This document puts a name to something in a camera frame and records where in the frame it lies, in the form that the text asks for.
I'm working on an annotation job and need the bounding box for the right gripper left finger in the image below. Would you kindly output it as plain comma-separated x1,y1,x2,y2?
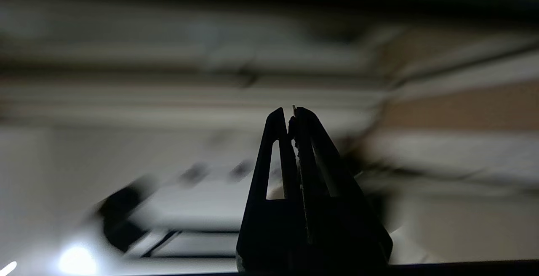
236,108,310,273

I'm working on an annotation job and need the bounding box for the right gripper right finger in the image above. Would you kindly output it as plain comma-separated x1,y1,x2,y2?
290,107,394,268

